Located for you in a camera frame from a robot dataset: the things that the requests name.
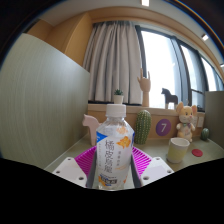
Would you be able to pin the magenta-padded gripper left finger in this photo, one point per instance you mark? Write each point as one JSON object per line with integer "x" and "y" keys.
{"x": 71, "y": 171}

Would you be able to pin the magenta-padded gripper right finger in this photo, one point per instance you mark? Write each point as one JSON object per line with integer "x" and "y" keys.
{"x": 155, "y": 170}

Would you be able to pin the clear plastic drink bottle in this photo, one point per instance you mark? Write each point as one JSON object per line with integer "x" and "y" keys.
{"x": 115, "y": 150}

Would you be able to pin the yellow and white cup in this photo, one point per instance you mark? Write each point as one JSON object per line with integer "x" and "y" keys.
{"x": 177, "y": 151}

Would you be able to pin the purple round number sign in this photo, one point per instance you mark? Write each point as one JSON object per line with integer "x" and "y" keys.
{"x": 163, "y": 127}

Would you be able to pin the tall green cactus ornament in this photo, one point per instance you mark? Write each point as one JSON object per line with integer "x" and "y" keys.
{"x": 142, "y": 128}

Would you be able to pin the flat round red coaster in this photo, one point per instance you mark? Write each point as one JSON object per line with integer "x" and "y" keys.
{"x": 197, "y": 152}

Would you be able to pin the beige plush mouse toy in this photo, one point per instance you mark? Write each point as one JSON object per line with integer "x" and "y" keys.
{"x": 185, "y": 126}

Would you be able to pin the wooden window ledge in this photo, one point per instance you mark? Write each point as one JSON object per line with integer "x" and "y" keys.
{"x": 156, "y": 111}

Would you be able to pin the round green cactus ornament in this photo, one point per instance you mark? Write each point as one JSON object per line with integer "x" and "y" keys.
{"x": 204, "y": 134}

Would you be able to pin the grey-green desk partition panel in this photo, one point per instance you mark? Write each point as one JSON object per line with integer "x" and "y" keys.
{"x": 215, "y": 116}
{"x": 43, "y": 103}

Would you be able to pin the dark horse figurine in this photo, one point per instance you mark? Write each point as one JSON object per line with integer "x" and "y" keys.
{"x": 169, "y": 97}

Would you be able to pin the small plant in white pot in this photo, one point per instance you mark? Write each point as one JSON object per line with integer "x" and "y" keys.
{"x": 118, "y": 99}

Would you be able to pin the wooden hand model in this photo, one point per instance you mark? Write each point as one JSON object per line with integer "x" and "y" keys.
{"x": 145, "y": 88}

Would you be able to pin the dark-framed window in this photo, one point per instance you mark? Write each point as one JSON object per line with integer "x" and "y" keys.
{"x": 160, "y": 66}

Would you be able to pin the grey window curtain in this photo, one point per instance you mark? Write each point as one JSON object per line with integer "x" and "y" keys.
{"x": 113, "y": 63}

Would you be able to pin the ceiling lights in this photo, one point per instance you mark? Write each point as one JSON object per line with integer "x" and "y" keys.
{"x": 145, "y": 2}

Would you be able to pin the white wall socket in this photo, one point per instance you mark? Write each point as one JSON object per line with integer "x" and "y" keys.
{"x": 200, "y": 122}

